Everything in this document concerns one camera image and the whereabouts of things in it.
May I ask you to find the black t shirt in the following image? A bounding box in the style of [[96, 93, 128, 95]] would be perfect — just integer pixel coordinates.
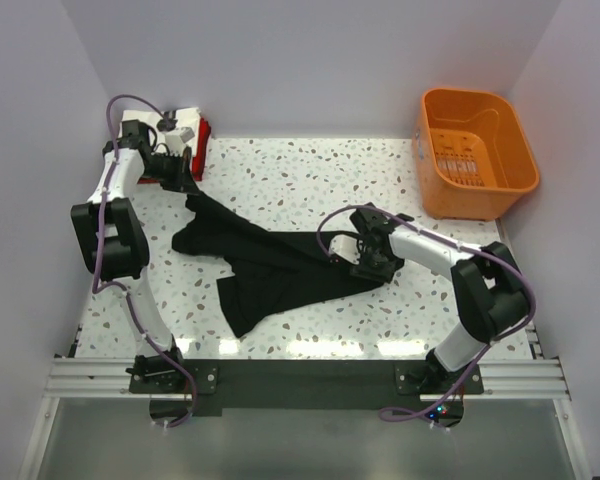
[[172, 193, 384, 338]]

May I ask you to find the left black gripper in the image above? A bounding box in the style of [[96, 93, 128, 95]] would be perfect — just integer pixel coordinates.
[[143, 150, 200, 195]]

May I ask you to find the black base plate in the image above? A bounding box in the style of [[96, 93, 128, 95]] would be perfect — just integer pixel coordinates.
[[126, 357, 484, 420]]

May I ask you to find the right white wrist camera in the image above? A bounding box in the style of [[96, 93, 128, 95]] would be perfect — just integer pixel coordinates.
[[329, 234, 359, 264]]

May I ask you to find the folded white printed t shirt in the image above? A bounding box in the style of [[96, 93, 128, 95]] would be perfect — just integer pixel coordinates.
[[122, 108, 202, 156]]

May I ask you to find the aluminium rail frame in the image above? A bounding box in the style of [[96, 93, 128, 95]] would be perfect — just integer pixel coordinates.
[[19, 219, 596, 480]]

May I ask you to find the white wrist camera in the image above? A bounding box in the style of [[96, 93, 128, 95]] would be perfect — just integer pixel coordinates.
[[329, 234, 359, 264], [163, 126, 196, 151]]

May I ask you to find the folded red t shirt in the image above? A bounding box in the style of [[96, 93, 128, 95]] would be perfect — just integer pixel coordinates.
[[191, 117, 212, 182]]

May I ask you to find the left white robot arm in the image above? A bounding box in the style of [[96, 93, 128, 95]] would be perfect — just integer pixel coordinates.
[[70, 120, 200, 393]]

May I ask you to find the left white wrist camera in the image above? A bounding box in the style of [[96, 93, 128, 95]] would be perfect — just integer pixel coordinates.
[[163, 126, 196, 151]]

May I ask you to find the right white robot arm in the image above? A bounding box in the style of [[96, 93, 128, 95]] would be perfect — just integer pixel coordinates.
[[350, 204, 535, 393]]

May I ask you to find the orange plastic basket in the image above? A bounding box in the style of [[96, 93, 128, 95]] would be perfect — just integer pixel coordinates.
[[412, 88, 540, 221]]

